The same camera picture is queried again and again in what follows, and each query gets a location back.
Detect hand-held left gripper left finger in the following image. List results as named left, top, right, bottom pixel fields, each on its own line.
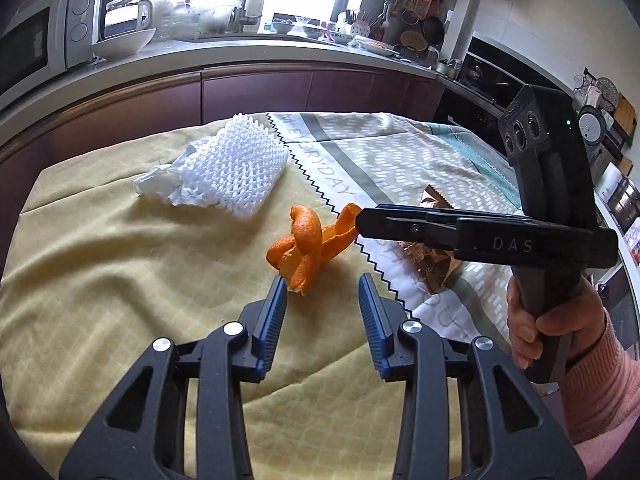
left=59, top=275, right=290, bottom=480

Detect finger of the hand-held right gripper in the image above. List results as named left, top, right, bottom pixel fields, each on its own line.
left=375, top=203, right=526, bottom=222
left=355, top=208, right=461, bottom=254

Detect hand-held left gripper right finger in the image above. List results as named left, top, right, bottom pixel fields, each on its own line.
left=358, top=272, right=587, bottom=480

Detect brown foil snack wrapper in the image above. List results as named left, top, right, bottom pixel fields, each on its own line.
left=397, top=185, right=467, bottom=294

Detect orange peel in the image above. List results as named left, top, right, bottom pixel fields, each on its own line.
left=265, top=203, right=364, bottom=294

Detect white foam fruit net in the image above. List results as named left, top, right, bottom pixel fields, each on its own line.
left=170, top=114, right=290, bottom=220

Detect white tissue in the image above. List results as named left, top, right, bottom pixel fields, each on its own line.
left=133, top=162, right=194, bottom=207

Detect person's right forearm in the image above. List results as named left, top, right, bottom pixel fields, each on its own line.
left=560, top=307, right=640, bottom=480

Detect person's right hand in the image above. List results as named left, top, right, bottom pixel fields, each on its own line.
left=505, top=272, right=609, bottom=371

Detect black built-in oven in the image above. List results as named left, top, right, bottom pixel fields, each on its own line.
left=432, top=35, right=551, bottom=147

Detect yellow printed tablecloth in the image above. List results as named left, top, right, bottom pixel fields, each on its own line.
left=0, top=110, right=632, bottom=480

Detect round woven trivet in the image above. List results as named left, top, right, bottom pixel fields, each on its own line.
left=400, top=30, right=429, bottom=54

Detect black frying pan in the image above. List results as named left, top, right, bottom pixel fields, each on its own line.
left=422, top=15, right=446, bottom=49

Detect plate with food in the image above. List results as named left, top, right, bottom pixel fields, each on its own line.
left=357, top=40, right=396, bottom=56

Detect brown base cabinets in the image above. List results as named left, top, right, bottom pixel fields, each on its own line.
left=0, top=62, right=447, bottom=261

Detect white utensil holder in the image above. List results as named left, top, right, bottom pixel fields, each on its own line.
left=345, top=9, right=374, bottom=39

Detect kitchen sink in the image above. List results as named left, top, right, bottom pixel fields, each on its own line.
left=197, top=30, right=312, bottom=44

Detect white kitchen countertop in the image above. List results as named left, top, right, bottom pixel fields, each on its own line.
left=0, top=34, right=442, bottom=117

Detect large white bowl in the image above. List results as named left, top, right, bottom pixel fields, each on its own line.
left=91, top=27, right=158, bottom=59

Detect white electric kettle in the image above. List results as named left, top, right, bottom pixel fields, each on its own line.
left=103, top=0, right=154, bottom=39

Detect white microwave oven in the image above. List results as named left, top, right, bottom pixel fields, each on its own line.
left=0, top=0, right=105, bottom=99

